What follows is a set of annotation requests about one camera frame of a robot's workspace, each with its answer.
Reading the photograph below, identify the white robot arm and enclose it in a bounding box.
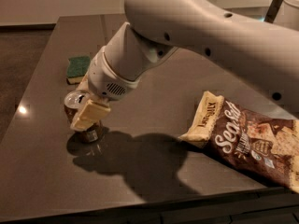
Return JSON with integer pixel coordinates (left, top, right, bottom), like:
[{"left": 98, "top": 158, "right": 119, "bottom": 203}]
[{"left": 71, "top": 0, "right": 299, "bottom": 132}]

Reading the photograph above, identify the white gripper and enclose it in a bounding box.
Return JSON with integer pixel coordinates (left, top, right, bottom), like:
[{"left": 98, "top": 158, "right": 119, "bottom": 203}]
[{"left": 70, "top": 47, "right": 139, "bottom": 132}]

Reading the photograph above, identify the green and yellow sponge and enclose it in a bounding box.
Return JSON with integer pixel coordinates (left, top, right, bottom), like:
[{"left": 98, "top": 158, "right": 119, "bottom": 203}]
[{"left": 66, "top": 56, "right": 91, "bottom": 84}]

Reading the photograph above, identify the black bar on robot base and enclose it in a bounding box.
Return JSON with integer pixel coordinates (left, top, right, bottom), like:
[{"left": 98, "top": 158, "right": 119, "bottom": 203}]
[{"left": 263, "top": 0, "right": 283, "bottom": 23}]

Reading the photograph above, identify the brown sea salt chip bag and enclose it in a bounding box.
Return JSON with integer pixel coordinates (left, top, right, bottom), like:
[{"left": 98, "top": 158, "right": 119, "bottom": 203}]
[{"left": 180, "top": 91, "right": 299, "bottom": 192}]

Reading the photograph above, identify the orange soda can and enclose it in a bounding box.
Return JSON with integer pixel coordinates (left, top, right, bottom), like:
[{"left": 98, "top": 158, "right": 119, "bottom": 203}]
[{"left": 64, "top": 90, "right": 102, "bottom": 143}]

